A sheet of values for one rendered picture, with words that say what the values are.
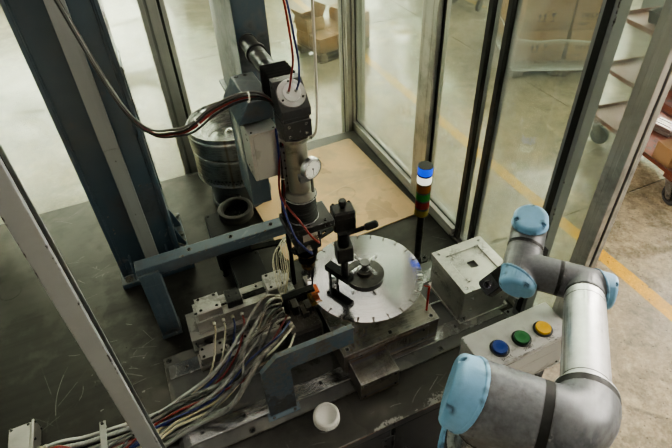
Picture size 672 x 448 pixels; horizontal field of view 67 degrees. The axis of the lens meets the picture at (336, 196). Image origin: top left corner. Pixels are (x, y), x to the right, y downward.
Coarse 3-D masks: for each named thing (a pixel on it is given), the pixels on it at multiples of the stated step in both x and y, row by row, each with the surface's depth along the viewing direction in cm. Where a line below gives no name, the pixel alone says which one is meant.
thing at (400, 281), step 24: (336, 240) 156; (360, 240) 155; (384, 240) 155; (384, 264) 147; (408, 264) 147; (336, 288) 141; (384, 288) 140; (408, 288) 140; (336, 312) 135; (360, 312) 134; (384, 312) 134
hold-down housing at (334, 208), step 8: (344, 200) 120; (336, 208) 121; (344, 208) 121; (352, 208) 121; (336, 216) 120; (344, 216) 120; (352, 216) 121; (336, 224) 121; (344, 224) 122; (352, 224) 123; (336, 232) 123; (344, 232) 125; (344, 240) 126; (336, 248) 128; (344, 248) 128; (352, 248) 128; (336, 256) 131; (344, 256) 129; (352, 256) 130
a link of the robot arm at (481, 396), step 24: (456, 360) 78; (480, 360) 76; (456, 384) 73; (480, 384) 72; (504, 384) 72; (528, 384) 72; (552, 384) 72; (456, 408) 72; (480, 408) 70; (504, 408) 70; (528, 408) 69; (552, 408) 69; (456, 432) 73; (480, 432) 71; (504, 432) 70; (528, 432) 68
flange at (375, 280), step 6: (354, 264) 146; (372, 264) 146; (378, 264) 146; (378, 270) 144; (354, 276) 143; (360, 276) 142; (366, 276) 142; (372, 276) 142; (378, 276) 142; (354, 282) 141; (360, 282) 141; (366, 282) 141; (372, 282) 141; (378, 282) 141; (360, 288) 140; (366, 288) 140; (372, 288) 140
